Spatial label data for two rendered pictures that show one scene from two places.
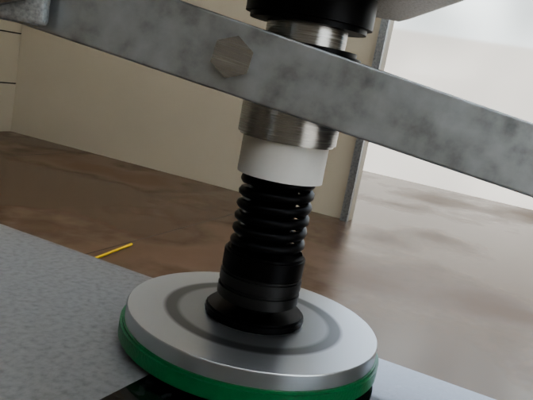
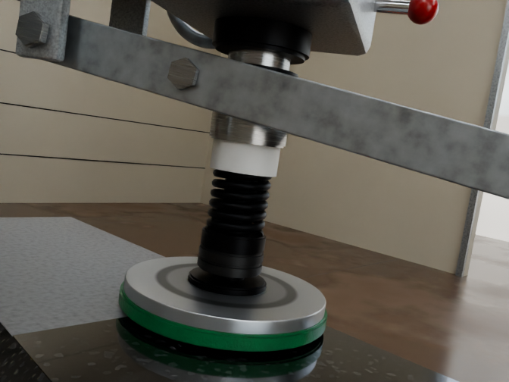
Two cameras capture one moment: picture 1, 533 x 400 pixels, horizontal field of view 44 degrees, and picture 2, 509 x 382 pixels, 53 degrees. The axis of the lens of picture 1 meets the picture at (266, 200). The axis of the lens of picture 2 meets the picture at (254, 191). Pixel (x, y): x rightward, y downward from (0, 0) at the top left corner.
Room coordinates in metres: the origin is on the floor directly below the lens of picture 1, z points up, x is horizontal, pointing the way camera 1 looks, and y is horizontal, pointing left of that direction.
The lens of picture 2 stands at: (0.02, -0.19, 1.02)
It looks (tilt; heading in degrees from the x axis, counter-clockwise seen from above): 6 degrees down; 18
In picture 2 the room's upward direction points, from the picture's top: 8 degrees clockwise
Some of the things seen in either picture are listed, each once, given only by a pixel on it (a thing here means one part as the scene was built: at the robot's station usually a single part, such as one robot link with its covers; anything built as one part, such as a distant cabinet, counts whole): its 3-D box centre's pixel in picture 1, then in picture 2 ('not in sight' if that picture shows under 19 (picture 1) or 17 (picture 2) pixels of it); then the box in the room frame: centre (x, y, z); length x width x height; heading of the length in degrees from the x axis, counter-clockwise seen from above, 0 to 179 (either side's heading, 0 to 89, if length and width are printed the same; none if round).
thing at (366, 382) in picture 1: (251, 325); (226, 292); (0.53, -0.01, 0.85); 0.22 x 0.22 x 0.04
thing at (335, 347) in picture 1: (252, 321); (226, 288); (0.53, -0.01, 0.85); 0.21 x 0.21 x 0.01
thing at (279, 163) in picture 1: (283, 155); (245, 154); (0.53, -0.01, 1.00); 0.07 x 0.07 x 0.04
